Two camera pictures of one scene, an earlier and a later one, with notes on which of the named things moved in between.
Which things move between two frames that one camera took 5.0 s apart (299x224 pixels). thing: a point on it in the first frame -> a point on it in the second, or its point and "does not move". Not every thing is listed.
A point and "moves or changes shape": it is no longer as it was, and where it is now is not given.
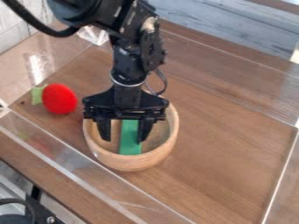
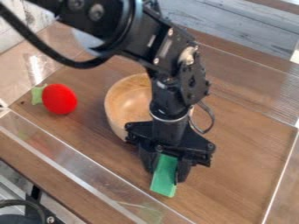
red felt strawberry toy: [56, 97] does not move
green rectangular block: [129, 145] -> [162, 180]
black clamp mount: [37, 213] does not move
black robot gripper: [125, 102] -> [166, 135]
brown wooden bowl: [157, 146] moves or changes shape
